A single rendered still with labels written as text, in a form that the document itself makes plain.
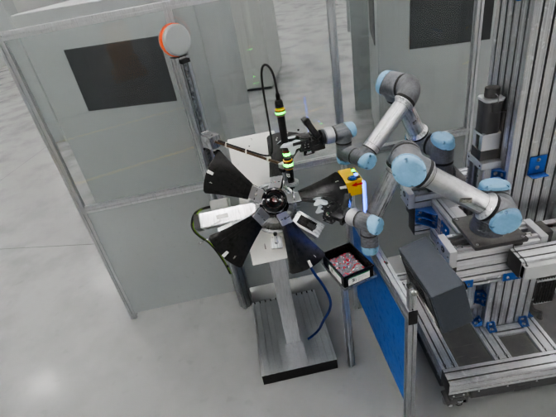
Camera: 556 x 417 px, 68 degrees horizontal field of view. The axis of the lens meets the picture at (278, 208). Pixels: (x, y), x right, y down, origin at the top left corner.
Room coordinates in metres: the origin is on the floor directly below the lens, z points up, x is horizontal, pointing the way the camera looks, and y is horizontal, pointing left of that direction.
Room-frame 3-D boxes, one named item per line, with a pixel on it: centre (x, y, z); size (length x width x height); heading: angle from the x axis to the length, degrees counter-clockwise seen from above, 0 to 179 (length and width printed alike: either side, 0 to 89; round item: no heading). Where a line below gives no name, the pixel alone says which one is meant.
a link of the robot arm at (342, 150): (1.75, -0.36, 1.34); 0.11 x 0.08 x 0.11; 27
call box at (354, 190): (2.02, -0.43, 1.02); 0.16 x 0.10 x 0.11; 3
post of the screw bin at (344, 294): (1.61, -0.27, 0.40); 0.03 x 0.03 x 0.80; 18
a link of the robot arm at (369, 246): (1.42, -0.37, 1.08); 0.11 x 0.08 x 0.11; 165
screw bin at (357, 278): (1.55, -0.28, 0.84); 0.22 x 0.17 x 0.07; 18
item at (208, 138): (2.20, 0.30, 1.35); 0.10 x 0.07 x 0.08; 38
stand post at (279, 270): (1.80, 0.06, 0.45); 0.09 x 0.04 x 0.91; 93
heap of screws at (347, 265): (1.54, -0.28, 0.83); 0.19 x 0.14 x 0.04; 18
